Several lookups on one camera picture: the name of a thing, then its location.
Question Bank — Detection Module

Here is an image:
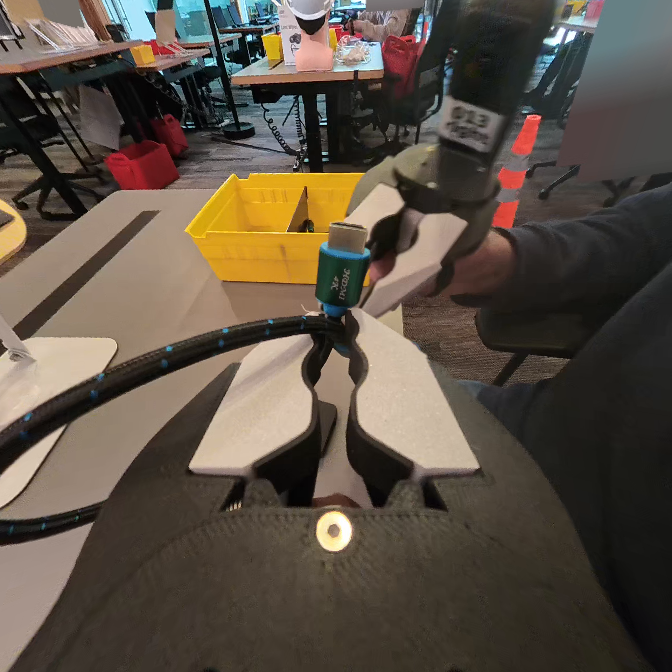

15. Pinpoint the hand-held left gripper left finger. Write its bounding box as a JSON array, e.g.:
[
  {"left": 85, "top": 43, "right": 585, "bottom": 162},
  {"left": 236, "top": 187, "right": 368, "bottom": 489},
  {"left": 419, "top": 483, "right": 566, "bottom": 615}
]
[{"left": 187, "top": 334, "right": 324, "bottom": 494}]

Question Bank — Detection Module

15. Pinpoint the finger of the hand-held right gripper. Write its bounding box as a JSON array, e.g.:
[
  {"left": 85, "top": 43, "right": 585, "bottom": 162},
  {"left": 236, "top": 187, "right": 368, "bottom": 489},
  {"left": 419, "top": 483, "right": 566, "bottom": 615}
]
[
  {"left": 360, "top": 208, "right": 471, "bottom": 319},
  {"left": 342, "top": 184, "right": 408, "bottom": 258}
]

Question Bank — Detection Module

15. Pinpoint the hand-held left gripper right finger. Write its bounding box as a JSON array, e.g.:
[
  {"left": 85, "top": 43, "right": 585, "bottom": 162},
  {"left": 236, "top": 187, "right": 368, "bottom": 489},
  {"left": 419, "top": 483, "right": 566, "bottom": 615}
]
[{"left": 345, "top": 308, "right": 482, "bottom": 494}]

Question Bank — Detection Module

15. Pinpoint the black hdmi adapter box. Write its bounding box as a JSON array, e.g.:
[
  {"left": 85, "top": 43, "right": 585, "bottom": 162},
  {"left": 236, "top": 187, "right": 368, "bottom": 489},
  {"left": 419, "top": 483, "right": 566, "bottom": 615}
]
[{"left": 315, "top": 399, "right": 339, "bottom": 452}]

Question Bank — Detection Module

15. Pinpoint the black braided hdmi cable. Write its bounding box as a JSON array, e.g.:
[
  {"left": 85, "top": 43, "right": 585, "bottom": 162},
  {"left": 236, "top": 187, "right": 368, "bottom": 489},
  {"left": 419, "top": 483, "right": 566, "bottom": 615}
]
[{"left": 0, "top": 222, "right": 373, "bottom": 547}]

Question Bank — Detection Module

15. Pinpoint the yellow plastic bin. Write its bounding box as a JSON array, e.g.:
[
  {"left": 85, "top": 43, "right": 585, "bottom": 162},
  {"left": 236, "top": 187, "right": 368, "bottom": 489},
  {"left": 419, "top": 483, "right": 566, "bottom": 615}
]
[{"left": 185, "top": 173, "right": 368, "bottom": 284}]

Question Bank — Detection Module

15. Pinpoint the person's right forearm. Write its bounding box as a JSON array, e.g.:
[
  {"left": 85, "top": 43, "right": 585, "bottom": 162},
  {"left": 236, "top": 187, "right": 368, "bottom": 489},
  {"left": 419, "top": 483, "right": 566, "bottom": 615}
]
[{"left": 494, "top": 187, "right": 672, "bottom": 316}]

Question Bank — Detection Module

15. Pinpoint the person's right hand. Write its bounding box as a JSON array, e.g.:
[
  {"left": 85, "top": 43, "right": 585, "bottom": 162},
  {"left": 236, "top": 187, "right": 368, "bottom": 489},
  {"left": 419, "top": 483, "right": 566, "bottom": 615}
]
[{"left": 368, "top": 226, "right": 517, "bottom": 307}]

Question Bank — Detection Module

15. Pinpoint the black mesh office chair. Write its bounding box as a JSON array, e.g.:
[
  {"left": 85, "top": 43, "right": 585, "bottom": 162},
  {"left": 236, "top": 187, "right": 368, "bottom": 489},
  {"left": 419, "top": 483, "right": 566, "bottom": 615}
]
[{"left": 380, "top": 0, "right": 463, "bottom": 132}]

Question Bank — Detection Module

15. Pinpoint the orange traffic cone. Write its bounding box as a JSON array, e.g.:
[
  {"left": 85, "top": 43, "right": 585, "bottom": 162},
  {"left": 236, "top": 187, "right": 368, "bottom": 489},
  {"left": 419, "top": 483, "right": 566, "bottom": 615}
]
[{"left": 492, "top": 114, "right": 543, "bottom": 230}]

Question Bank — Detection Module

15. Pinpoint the wooden top office desk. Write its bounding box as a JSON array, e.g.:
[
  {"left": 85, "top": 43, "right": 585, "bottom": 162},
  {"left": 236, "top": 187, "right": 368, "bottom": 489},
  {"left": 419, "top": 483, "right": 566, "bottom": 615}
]
[{"left": 231, "top": 42, "right": 387, "bottom": 174}]

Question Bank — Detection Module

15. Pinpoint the mannequin head white helmet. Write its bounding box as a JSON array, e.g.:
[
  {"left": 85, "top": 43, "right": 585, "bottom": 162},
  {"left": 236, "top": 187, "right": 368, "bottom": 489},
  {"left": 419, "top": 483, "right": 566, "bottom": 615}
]
[{"left": 286, "top": 0, "right": 337, "bottom": 72}]

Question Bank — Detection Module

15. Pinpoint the person's black top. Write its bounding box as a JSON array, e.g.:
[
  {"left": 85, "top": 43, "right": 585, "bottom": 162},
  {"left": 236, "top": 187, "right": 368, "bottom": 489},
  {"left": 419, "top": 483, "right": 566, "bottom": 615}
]
[{"left": 473, "top": 252, "right": 672, "bottom": 672}]

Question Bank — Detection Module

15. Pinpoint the black stand pole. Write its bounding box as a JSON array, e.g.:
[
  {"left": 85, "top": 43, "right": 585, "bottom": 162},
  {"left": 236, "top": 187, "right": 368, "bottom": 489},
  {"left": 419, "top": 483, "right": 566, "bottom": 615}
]
[{"left": 205, "top": 0, "right": 257, "bottom": 140}]

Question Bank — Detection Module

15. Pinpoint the red bag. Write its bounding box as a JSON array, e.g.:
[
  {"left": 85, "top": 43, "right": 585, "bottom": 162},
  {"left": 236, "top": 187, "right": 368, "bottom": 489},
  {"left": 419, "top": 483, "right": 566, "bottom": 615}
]
[{"left": 153, "top": 114, "right": 191, "bottom": 158}]

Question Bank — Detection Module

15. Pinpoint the red storage bin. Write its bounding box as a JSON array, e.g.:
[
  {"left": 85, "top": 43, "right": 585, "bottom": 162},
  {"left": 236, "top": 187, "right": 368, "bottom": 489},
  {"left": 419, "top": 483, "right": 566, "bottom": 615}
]
[{"left": 105, "top": 141, "right": 181, "bottom": 191}]

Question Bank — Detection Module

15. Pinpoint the long wooden work desk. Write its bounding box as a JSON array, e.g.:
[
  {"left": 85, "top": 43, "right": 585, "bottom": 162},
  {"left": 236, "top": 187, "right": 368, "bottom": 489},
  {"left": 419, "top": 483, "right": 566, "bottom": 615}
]
[{"left": 0, "top": 40, "right": 211, "bottom": 219}]

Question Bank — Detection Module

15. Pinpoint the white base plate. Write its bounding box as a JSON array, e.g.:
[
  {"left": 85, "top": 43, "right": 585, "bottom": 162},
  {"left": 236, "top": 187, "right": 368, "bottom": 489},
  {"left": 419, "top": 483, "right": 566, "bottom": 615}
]
[{"left": 0, "top": 336, "right": 118, "bottom": 510}]

